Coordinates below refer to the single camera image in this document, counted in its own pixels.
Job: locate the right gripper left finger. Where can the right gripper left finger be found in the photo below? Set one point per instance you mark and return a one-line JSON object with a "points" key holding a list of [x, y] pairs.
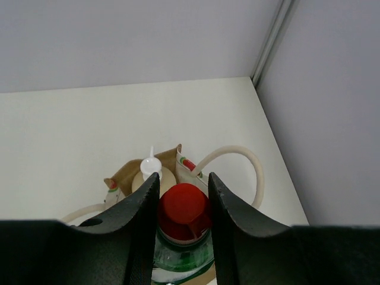
{"points": [[113, 247]]}

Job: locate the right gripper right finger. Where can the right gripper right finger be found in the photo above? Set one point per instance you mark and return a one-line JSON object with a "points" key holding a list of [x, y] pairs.
{"points": [[251, 248]]}

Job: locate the green dish soap bottle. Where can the green dish soap bottle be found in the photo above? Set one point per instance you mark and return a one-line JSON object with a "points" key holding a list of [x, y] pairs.
{"points": [[183, 236]]}

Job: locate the cream pump lotion bottle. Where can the cream pump lotion bottle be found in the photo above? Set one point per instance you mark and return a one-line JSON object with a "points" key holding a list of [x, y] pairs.
{"points": [[150, 165]]}

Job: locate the right aluminium frame post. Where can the right aluminium frame post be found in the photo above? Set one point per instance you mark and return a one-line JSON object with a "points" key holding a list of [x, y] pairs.
{"points": [[276, 30]]}

